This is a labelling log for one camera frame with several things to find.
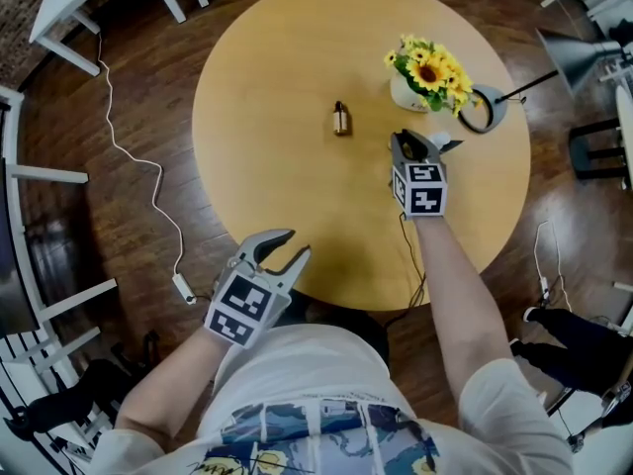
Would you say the thin white cable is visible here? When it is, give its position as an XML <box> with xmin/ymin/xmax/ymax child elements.
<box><xmin>532</xmin><ymin>219</ymin><xmax>576</xmax><ymax>316</ymax></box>

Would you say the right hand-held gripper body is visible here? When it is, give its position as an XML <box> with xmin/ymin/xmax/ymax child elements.
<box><xmin>391</xmin><ymin>161</ymin><xmax>449</xmax><ymax>223</ymax></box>

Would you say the person's left forearm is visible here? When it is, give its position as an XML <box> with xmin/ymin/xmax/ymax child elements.
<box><xmin>115</xmin><ymin>323</ymin><xmax>234</xmax><ymax>435</ymax></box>

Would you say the white slatted chair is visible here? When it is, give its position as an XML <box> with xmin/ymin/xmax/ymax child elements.
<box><xmin>0</xmin><ymin>85</ymin><xmax>120</xmax><ymax>464</ymax></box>

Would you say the white bench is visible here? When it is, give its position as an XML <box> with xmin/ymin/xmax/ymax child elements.
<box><xmin>28</xmin><ymin>0</ymin><xmax>188</xmax><ymax>77</ymax></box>

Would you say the white vase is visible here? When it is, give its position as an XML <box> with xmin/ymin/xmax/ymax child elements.
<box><xmin>389</xmin><ymin>70</ymin><xmax>431</xmax><ymax>115</ymax></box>

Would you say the white power strip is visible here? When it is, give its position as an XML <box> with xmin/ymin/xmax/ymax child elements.
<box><xmin>171</xmin><ymin>272</ymin><xmax>198</xmax><ymax>307</ymax></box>

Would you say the yellow sunflower bouquet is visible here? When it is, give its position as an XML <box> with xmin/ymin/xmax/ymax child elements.
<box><xmin>383</xmin><ymin>33</ymin><xmax>484</xmax><ymax>118</ymax></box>

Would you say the brown glass bottle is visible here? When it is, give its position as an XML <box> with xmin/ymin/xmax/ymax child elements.
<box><xmin>331</xmin><ymin>100</ymin><xmax>351</xmax><ymax>138</ymax></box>

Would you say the person's right forearm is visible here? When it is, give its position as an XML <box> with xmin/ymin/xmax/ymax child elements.
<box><xmin>412</xmin><ymin>214</ymin><xmax>516</xmax><ymax>396</ymax></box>

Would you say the grey lamp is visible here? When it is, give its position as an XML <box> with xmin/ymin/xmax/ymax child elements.
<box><xmin>456</xmin><ymin>26</ymin><xmax>633</xmax><ymax>136</ymax></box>

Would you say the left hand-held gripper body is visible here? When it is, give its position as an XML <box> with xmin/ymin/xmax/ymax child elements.
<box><xmin>204</xmin><ymin>243</ymin><xmax>294</xmax><ymax>350</ymax></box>

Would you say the black stool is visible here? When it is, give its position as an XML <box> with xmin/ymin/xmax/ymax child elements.
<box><xmin>567</xmin><ymin>115</ymin><xmax>633</xmax><ymax>191</ymax></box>

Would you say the person's white printed shirt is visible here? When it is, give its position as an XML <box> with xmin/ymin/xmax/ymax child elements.
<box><xmin>90</xmin><ymin>323</ymin><xmax>576</xmax><ymax>475</ymax></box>

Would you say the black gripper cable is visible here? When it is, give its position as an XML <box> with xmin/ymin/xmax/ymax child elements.
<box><xmin>397</xmin><ymin>212</ymin><xmax>427</xmax><ymax>312</ymax></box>

